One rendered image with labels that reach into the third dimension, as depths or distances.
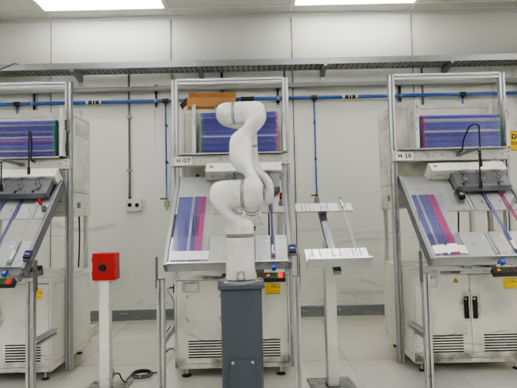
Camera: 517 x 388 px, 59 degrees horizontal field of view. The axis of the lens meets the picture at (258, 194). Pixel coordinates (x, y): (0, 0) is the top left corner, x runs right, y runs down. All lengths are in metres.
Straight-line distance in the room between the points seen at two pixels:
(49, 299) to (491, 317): 2.69
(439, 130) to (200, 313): 1.92
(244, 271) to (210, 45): 3.26
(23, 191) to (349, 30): 3.34
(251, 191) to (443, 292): 1.60
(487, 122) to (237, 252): 2.06
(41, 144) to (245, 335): 1.99
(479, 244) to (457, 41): 2.77
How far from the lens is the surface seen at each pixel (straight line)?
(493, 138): 3.34
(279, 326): 2.86
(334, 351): 2.73
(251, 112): 2.00
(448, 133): 3.22
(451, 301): 3.07
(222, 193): 1.85
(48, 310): 3.12
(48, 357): 3.18
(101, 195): 4.70
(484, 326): 3.17
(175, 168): 3.06
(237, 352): 1.89
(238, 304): 1.84
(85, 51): 5.03
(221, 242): 2.59
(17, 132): 3.37
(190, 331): 2.90
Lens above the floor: 0.97
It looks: 3 degrees up
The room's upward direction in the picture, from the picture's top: 1 degrees counter-clockwise
